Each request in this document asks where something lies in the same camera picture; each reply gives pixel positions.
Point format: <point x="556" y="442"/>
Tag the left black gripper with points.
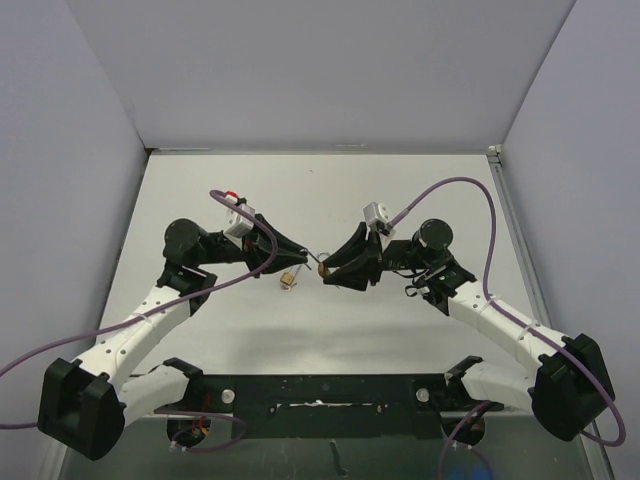
<point x="256" y="248"/>

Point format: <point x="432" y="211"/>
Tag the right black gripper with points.
<point x="360" y="271"/>

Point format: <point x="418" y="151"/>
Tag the wide brass padlock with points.
<point x="319" y="258"/>

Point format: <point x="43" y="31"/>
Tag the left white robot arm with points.
<point x="87" y="403"/>

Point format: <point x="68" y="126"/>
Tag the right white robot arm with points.
<point x="565" y="384"/>

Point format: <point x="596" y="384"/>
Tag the left long-shackle brass padlock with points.
<point x="288" y="278"/>

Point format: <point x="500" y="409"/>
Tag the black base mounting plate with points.
<point x="327" y="406"/>

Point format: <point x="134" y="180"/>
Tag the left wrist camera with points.
<point x="239" y="221"/>

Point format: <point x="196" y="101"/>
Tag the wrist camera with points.
<point x="239" y="221"/>
<point x="377" y="219"/>

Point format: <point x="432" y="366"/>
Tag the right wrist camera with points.
<point x="377" y="219"/>

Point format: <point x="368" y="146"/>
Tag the aluminium frame rail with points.
<point x="525" y="260"/>

